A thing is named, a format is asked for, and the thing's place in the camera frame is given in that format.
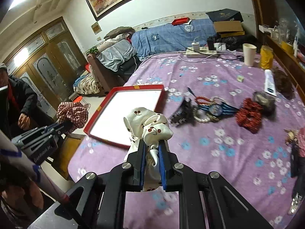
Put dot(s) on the beige plastic cup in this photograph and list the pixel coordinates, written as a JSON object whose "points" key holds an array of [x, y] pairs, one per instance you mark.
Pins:
{"points": [[249, 52]]}

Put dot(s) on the yellow jar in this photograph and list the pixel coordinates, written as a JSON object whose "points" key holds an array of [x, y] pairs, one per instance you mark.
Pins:
{"points": [[267, 57]]}

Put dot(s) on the brown armchair with clothes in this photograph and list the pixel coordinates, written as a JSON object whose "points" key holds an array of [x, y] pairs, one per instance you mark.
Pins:
{"points": [[114, 61]]}

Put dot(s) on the red plastic stool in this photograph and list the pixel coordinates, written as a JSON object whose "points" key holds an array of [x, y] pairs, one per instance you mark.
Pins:
{"points": [[81, 100]]}

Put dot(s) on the striped blanket on floor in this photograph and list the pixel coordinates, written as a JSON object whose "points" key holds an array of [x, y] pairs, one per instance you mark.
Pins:
{"points": [[86, 85]]}

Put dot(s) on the grey patterned scrunchie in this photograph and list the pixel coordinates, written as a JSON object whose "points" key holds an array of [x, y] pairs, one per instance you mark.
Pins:
{"points": [[267, 102]]}

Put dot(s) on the person in dark jacket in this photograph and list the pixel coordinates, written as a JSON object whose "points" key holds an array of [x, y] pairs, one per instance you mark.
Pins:
{"points": [[19, 107]]}

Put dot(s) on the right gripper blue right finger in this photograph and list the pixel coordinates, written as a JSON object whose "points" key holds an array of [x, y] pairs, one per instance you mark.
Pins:
{"points": [[165, 164]]}

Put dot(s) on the wooden wardrobe glass doors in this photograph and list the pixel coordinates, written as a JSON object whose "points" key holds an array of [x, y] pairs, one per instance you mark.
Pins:
{"points": [[50, 61]]}

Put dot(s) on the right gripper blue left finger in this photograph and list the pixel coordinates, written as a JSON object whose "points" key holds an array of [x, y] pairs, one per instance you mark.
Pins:
{"points": [[139, 164]]}

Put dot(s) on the brown hair wig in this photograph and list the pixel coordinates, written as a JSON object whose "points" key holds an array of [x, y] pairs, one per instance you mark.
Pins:
{"points": [[282, 83]]}

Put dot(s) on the small green white packet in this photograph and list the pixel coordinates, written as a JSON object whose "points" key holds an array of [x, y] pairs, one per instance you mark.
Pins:
{"points": [[240, 78]]}

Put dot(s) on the cardboard box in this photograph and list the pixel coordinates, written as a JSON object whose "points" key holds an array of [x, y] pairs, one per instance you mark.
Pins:
{"points": [[228, 28]]}

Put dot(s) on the black hair claw clip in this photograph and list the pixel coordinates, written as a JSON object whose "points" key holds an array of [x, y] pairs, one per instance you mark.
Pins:
{"points": [[184, 114]]}

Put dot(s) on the pink and black jacket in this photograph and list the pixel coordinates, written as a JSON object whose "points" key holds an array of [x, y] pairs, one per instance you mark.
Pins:
{"points": [[297, 170]]}

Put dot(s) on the dark red dotted scrunchie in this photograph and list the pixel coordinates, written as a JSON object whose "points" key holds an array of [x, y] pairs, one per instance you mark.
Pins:
{"points": [[249, 115]]}

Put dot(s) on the red tray white inside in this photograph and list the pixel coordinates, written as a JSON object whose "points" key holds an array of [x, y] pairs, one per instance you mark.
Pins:
{"points": [[107, 123]]}

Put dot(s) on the gold keychain with keys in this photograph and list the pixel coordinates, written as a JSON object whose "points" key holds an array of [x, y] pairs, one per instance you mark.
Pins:
{"points": [[292, 136]]}

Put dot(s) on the pink checked scrunchie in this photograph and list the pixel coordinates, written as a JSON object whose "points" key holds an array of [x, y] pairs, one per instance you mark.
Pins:
{"points": [[74, 114]]}

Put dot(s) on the red flat case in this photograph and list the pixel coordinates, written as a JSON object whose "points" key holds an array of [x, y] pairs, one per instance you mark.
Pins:
{"points": [[180, 21]]}

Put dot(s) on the white phone charger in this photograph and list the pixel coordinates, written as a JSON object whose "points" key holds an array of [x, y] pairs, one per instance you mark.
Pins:
{"points": [[196, 46]]}

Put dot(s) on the blue plaid quilt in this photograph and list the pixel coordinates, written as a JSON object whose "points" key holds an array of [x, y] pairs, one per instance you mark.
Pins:
{"points": [[169, 38]]}

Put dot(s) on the blue strap cartoon watch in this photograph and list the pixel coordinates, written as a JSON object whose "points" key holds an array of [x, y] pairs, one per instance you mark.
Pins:
{"points": [[219, 109]]}

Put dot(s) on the white cherry print scrunchie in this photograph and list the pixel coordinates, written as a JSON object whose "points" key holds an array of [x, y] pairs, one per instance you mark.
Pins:
{"points": [[151, 127]]}

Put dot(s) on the white power strip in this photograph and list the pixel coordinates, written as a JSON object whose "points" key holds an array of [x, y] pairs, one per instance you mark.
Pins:
{"points": [[201, 52]]}

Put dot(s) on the purple floral bed sheet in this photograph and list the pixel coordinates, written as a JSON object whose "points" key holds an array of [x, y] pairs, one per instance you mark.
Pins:
{"points": [[257, 165]]}

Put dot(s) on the wooden headboard shelf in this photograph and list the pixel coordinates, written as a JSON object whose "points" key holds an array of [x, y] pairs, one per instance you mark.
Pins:
{"points": [[288, 62]]}

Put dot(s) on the wooden chair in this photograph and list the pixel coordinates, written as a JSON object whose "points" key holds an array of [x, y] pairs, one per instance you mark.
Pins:
{"points": [[61, 157]]}

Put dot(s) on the dark gift box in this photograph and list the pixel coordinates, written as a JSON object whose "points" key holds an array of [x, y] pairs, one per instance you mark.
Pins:
{"points": [[225, 15]]}

